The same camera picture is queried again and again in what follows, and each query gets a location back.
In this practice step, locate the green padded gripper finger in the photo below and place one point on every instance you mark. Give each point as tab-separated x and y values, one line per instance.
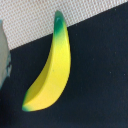
5	57

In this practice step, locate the yellow toy banana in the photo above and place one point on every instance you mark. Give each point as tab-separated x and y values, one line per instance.
52	80

